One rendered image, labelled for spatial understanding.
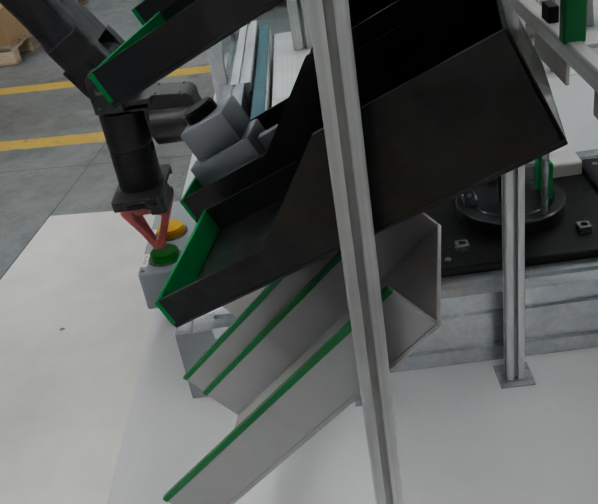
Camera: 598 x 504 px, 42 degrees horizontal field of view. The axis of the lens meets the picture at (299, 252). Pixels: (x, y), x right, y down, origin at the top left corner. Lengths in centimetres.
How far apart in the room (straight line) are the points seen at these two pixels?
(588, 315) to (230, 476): 52
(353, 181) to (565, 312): 58
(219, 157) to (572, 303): 48
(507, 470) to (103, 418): 49
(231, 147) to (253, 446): 25
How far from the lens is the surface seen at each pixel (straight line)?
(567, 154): 118
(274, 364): 71
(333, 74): 41
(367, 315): 48
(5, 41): 636
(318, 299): 66
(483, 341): 97
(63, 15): 96
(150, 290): 109
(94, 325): 119
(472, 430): 91
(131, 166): 101
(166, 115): 98
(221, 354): 75
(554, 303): 97
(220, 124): 67
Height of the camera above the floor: 149
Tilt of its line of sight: 31 degrees down
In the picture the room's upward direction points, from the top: 10 degrees counter-clockwise
